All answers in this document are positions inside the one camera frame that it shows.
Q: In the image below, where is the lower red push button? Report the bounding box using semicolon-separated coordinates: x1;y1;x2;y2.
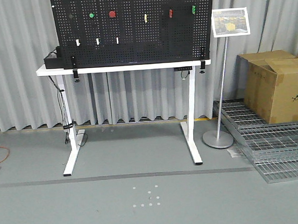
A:
108;11;116;18

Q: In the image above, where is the white height-adjustable table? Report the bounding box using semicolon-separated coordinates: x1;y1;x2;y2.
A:
36;59;211;176

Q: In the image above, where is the table height control panel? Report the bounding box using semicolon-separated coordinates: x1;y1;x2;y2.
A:
174;66;192;72

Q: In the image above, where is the right black table clamp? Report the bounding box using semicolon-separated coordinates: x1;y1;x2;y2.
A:
199;47;206;74

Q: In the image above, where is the black table clamp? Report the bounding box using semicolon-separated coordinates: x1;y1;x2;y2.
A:
71;56;80;83
199;47;206;74

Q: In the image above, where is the left black table clamp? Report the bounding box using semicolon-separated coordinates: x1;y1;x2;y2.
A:
71;56;80;83

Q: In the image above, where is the black perforated pegboard panel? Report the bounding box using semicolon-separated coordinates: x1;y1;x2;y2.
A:
50;0;213;69

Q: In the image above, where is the black box on table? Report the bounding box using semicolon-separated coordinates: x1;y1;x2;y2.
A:
44;46;64;69

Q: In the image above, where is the silver sign stand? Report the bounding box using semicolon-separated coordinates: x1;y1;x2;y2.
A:
202;7;251;149

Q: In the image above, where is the large cardboard box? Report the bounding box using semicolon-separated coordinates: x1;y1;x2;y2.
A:
238;50;298;124

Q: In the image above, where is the metal floor grating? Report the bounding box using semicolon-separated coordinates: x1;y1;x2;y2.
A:
213;100;298;183

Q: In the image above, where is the black table cable bundle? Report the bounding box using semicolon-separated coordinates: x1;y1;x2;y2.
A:
48;73;88;149

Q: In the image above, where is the orange floor cable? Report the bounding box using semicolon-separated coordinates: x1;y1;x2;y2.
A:
0;146;11;166

